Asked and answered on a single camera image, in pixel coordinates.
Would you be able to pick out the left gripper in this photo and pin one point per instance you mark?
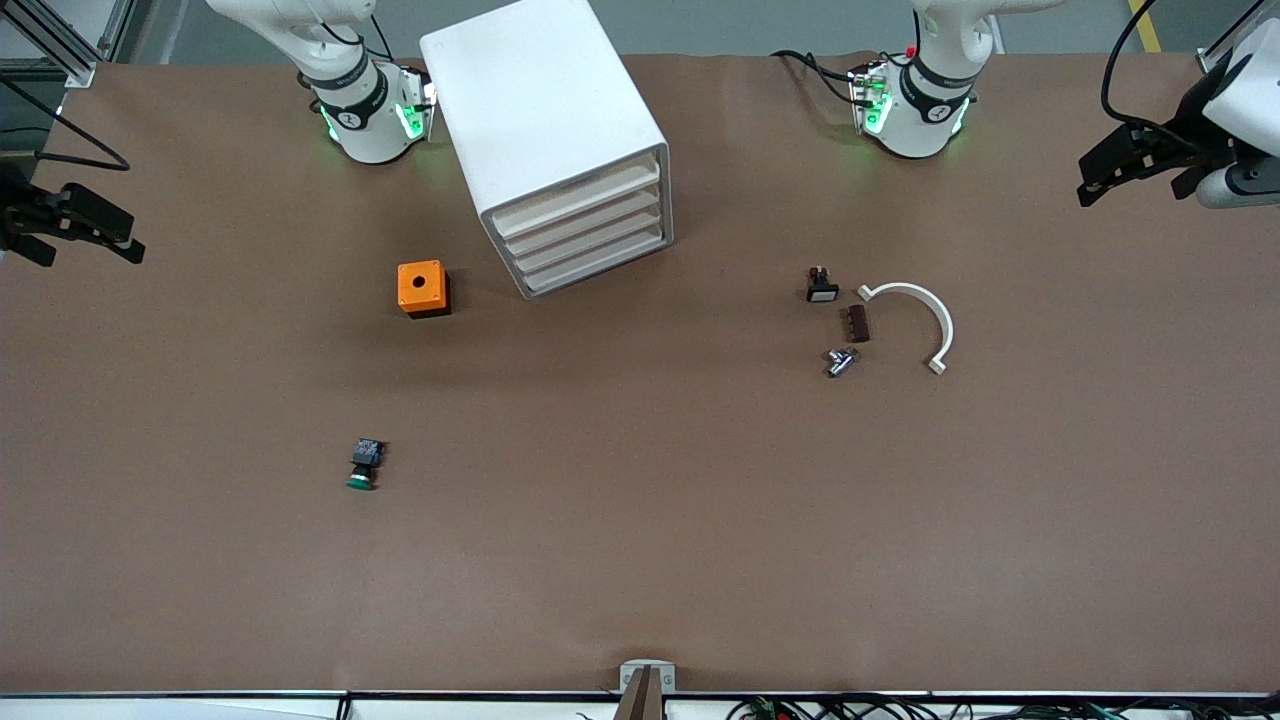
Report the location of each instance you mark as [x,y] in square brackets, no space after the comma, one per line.
[1177,141]

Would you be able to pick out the green push button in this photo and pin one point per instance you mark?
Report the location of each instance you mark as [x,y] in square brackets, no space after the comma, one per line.
[365,462]

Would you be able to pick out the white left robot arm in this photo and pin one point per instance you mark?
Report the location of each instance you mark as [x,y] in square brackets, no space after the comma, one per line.
[920,120]

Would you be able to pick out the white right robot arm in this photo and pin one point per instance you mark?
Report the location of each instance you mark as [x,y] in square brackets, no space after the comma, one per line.
[365,120]

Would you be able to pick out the black white push button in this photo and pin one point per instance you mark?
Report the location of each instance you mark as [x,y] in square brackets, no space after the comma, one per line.
[822,288]

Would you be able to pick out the white drawer cabinet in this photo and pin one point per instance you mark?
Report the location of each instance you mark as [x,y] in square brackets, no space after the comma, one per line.
[540,100]

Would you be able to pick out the brown terminal block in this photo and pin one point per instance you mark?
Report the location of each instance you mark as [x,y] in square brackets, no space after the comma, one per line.
[857,324]

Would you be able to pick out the white table edge strip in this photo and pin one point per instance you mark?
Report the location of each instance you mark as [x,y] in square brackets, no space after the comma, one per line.
[200,708]

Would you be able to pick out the aluminium frame profile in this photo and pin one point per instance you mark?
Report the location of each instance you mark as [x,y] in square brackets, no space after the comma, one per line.
[1225,40]
[60,40]

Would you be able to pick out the white curved plastic bracket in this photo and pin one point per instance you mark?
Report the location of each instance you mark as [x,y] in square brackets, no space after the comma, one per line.
[935,310]

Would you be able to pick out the orange button enclosure box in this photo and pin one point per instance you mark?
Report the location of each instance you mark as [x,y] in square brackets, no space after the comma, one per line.
[420,285]

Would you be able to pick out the silver key switch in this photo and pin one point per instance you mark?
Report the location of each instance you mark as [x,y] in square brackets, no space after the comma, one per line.
[840,361]

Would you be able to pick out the grey metal edge bracket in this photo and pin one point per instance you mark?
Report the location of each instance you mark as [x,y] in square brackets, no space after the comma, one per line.
[630,675]

